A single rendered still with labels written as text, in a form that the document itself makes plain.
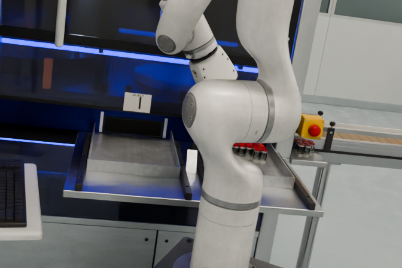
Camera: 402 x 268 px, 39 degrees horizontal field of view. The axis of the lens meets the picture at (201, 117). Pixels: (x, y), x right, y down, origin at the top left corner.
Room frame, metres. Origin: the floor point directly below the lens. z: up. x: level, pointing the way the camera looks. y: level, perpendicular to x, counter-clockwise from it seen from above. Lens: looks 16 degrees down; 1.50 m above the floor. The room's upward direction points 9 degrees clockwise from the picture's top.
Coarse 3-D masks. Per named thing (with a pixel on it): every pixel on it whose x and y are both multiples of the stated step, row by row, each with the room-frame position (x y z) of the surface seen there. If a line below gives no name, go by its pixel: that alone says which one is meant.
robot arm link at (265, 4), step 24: (240, 0) 1.04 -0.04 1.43; (264, 0) 1.01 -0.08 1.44; (288, 0) 1.03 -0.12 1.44; (240, 24) 1.03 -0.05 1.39; (264, 24) 1.01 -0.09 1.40; (288, 24) 1.04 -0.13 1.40; (264, 48) 1.02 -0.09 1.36; (288, 48) 1.05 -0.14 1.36; (264, 72) 1.06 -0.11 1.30; (288, 72) 1.03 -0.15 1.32; (288, 96) 1.04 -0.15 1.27; (288, 120) 1.04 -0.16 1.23
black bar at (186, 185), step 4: (176, 144) 1.76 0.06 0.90; (176, 148) 1.72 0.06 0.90; (180, 148) 1.73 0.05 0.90; (180, 152) 1.69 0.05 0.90; (180, 156) 1.65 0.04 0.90; (180, 160) 1.62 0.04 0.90; (180, 164) 1.59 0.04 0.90; (184, 164) 1.60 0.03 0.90; (184, 168) 1.56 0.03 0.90; (180, 172) 1.54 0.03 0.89; (184, 172) 1.53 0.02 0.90; (180, 176) 1.52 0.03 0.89; (184, 176) 1.49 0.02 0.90; (184, 180) 1.47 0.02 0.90; (188, 180) 1.48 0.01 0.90; (184, 184) 1.44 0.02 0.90; (188, 184) 1.44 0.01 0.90; (184, 188) 1.42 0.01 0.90; (188, 188) 1.42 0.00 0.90; (184, 192) 1.41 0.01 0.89; (188, 192) 1.39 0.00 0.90; (184, 196) 1.40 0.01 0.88; (188, 196) 1.39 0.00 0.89
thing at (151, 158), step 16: (96, 144) 1.70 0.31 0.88; (112, 144) 1.72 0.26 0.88; (128, 144) 1.74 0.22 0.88; (144, 144) 1.77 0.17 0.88; (160, 144) 1.79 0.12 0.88; (96, 160) 1.48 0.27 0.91; (112, 160) 1.58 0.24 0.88; (128, 160) 1.60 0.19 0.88; (144, 160) 1.62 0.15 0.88; (160, 160) 1.64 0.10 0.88; (176, 160) 1.59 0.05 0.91; (160, 176) 1.51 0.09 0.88; (176, 176) 1.52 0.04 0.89
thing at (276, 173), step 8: (272, 152) 1.83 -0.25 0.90; (272, 160) 1.80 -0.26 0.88; (280, 160) 1.73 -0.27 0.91; (264, 168) 1.71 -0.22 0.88; (272, 168) 1.72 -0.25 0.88; (280, 168) 1.72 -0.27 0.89; (288, 168) 1.65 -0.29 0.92; (264, 176) 1.56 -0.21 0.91; (272, 176) 1.57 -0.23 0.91; (280, 176) 1.57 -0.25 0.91; (288, 176) 1.62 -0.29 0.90; (264, 184) 1.56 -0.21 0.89; (272, 184) 1.57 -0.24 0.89; (280, 184) 1.57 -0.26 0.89; (288, 184) 1.58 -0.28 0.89
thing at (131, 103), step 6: (126, 96) 1.75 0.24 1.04; (132, 96) 1.75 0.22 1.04; (138, 96) 1.76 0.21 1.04; (144, 96) 1.76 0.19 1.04; (150, 96) 1.76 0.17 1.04; (126, 102) 1.75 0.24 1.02; (132, 102) 1.75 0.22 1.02; (138, 102) 1.76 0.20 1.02; (144, 102) 1.76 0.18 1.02; (150, 102) 1.76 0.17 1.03; (126, 108) 1.75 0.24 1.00; (132, 108) 1.75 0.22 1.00; (144, 108) 1.76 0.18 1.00
